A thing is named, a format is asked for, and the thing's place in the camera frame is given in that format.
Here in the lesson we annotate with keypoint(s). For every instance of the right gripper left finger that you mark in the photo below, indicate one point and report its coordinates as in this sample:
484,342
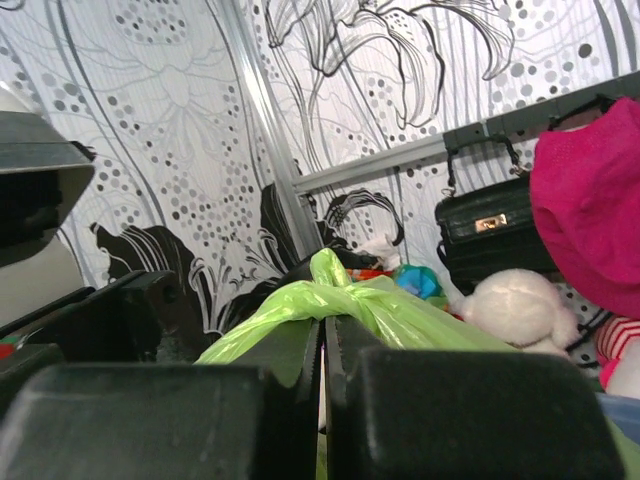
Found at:
255,418

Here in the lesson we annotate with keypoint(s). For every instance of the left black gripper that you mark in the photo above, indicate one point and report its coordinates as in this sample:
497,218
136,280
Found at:
124,321

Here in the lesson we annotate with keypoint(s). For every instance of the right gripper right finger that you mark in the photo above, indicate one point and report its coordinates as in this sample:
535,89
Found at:
415,414

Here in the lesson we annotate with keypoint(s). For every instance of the green trash bag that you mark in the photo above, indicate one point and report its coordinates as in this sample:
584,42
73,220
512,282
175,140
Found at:
394,316

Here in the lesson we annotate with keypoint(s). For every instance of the blue trash bin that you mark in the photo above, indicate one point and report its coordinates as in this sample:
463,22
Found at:
624,412

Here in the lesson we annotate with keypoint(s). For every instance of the colourful printed bag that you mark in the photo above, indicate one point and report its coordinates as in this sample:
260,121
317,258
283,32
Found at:
419,281

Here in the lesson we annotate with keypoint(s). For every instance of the magenta fabric bag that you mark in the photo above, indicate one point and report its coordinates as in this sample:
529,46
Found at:
584,189

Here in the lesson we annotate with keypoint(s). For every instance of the white plush sheep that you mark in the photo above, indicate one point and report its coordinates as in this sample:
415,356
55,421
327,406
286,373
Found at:
523,309

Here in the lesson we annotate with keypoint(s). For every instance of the black leather handbag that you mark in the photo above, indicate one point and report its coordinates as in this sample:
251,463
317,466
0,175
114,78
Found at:
491,229

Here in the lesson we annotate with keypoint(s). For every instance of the pink white plush doll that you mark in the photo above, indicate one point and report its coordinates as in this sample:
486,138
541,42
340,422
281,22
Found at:
617,350

